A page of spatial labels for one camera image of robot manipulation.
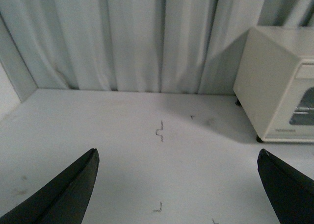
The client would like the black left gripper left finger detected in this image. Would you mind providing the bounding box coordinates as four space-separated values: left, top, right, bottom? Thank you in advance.
0 149 100 224

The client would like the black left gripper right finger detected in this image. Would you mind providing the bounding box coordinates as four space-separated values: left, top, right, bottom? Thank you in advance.
257 149 314 224

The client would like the cream glass oven door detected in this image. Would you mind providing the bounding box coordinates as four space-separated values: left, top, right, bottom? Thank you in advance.
264 63 314 142

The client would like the black oven foot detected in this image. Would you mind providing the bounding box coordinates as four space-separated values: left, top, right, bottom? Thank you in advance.
256 136 263 143

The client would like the cream Toshiba toaster oven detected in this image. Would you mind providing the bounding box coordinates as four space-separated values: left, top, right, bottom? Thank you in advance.
234 26 314 143

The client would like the light grey curtain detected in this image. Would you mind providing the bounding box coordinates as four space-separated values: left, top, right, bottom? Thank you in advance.
0 0 314 101

